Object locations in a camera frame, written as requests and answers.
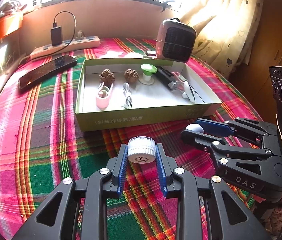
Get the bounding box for pink black mini heater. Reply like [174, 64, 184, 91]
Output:
[156, 18, 197, 63]

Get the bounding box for white ribbed bottle cap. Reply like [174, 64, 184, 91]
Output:
[127, 136, 156, 164]

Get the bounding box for green white cardboard box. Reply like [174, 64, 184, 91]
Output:
[75, 57, 221, 132]

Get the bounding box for white plug adapter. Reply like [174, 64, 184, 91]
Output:
[75, 30, 85, 40]

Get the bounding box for orange tray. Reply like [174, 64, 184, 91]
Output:
[0, 12, 24, 39]

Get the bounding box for brown walnut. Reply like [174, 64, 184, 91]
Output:
[99, 69, 116, 84]
[124, 69, 139, 84]

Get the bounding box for cream heart curtain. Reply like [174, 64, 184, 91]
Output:
[181, 0, 263, 78]

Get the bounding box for pink nail clipper case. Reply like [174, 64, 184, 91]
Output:
[171, 72, 186, 91]

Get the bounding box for black smartphone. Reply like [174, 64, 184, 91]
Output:
[18, 55, 77, 91]

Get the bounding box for black clear flashlight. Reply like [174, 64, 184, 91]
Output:
[154, 66, 178, 90]

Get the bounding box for grey white ball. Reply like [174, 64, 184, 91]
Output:
[185, 123, 205, 133]

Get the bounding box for white usb cable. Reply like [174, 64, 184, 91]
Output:
[121, 81, 134, 110]

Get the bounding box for white power strip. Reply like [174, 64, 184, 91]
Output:
[30, 36, 100, 60]

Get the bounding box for black charger with cable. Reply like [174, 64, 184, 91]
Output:
[50, 11, 76, 55]

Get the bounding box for green white suction knob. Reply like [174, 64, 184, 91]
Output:
[138, 63, 157, 85]

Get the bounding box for plaid tablecloth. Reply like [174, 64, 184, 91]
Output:
[0, 38, 261, 239]

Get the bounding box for small usb plug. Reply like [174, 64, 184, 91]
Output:
[145, 50, 156, 56]

